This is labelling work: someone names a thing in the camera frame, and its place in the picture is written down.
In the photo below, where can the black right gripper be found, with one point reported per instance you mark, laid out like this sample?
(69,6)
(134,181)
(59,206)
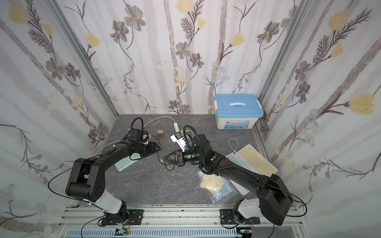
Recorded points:
(180,158)

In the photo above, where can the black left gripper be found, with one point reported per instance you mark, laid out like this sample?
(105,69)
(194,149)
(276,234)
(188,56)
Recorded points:
(150,147)

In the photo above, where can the pink USB charger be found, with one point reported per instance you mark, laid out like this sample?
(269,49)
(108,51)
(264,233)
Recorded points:
(160,133)

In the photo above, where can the white power strip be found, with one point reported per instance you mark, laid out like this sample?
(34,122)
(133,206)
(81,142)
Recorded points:
(176,127)

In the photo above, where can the green keyboard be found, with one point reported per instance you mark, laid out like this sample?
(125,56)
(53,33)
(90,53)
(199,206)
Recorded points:
(242,190)
(126,162)

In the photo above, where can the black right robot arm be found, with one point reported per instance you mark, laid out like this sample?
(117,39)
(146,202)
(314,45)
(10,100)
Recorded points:
(275,199)

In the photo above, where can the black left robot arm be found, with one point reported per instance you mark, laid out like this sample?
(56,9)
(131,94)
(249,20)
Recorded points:
(87,178)

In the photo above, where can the bag of gloves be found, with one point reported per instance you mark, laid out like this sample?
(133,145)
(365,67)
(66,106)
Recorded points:
(219,189)

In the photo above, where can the blue lid storage box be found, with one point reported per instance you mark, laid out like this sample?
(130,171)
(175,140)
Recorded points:
(236,111)

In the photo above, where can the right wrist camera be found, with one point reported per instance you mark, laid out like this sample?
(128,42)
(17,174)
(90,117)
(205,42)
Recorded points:
(179,139)

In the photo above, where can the yellow wireless keyboard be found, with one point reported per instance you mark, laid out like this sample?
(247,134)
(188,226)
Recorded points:
(255,162)

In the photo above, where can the white ribbed cable duct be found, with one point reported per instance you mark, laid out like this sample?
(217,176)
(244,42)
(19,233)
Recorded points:
(218,232)

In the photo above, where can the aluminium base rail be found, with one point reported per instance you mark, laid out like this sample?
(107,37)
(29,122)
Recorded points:
(184,216)

